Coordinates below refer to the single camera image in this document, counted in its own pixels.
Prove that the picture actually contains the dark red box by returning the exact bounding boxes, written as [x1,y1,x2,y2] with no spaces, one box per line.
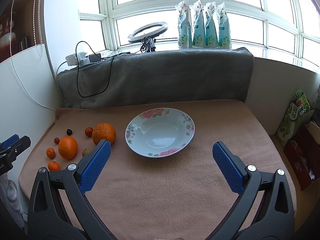
[284,122,320,191]

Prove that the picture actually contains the smooth bright orange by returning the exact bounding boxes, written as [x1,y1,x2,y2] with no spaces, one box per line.
[58,136,78,160]

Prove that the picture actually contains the white power strip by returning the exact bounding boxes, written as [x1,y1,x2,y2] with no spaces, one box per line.
[66,51,90,66]

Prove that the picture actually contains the brown longan fruit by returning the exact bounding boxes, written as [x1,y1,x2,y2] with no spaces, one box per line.
[82,149,91,157]

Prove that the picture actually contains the small mandarin with stem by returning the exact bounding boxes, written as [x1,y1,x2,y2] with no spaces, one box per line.
[47,160,61,171]

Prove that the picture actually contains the floral white ceramic bowl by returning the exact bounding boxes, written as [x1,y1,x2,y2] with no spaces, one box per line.
[125,107,195,158]

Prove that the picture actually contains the green printed carton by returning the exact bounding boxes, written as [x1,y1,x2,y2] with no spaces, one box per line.
[275,89,313,147]

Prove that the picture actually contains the grey fleece blanket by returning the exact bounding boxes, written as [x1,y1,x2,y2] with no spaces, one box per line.
[56,48,254,109]

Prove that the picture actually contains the dark purple cherry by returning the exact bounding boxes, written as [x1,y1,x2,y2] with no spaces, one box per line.
[66,129,73,136]

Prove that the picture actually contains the small red cherry tomato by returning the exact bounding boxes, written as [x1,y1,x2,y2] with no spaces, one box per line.
[54,137,60,145]

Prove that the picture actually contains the peach fleece table cloth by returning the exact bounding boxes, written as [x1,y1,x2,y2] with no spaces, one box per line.
[18,100,285,239]

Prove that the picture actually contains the white window frame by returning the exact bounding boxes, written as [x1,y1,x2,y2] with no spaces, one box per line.
[78,0,320,67]

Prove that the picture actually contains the large speckled orange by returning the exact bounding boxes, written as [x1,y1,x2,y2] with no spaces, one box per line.
[92,123,116,145]

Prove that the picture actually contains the white cable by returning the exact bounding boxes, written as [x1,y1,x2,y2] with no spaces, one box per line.
[9,0,57,112]

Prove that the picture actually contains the ring light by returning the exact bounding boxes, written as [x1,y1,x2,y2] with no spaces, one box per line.
[127,22,168,53]

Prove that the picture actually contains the large cherry tomato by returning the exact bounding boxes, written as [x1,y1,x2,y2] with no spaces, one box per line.
[85,127,93,138]

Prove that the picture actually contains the black cable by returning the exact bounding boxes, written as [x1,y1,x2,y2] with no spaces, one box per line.
[75,40,116,99]

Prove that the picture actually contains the left white gloved hand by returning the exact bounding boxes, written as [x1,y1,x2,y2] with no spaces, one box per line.
[1,173,24,215]

